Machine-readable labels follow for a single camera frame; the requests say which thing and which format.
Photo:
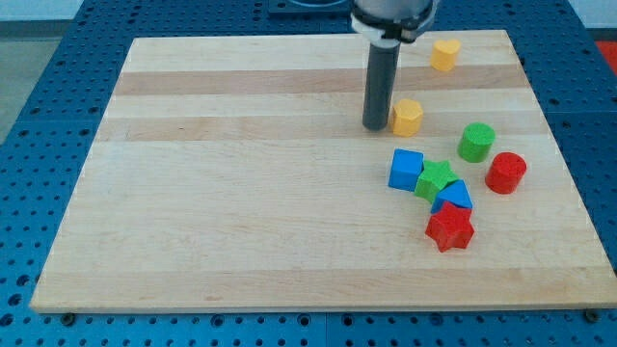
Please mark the yellow hexagon block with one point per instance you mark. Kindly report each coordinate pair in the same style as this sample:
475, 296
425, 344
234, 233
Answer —
407, 117

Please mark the wooden board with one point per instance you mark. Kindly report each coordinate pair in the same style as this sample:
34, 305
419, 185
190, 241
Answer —
234, 174

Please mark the blue cube block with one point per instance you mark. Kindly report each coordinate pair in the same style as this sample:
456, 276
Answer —
405, 169

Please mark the green star block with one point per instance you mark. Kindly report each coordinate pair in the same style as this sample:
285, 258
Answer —
435, 176

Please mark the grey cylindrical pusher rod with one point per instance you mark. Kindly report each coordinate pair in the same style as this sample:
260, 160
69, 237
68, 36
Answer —
380, 75

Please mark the blue triangle block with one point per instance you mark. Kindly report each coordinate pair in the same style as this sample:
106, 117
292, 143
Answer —
456, 193

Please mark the red star block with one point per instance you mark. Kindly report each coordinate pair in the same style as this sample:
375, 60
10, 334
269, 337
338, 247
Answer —
450, 227

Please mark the green cylinder block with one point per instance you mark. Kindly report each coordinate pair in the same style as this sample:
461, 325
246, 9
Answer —
476, 142

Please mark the yellow heart block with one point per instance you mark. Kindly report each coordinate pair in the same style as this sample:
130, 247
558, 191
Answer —
445, 54

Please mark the red cylinder block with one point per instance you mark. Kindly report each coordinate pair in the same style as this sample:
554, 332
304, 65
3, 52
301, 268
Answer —
505, 173

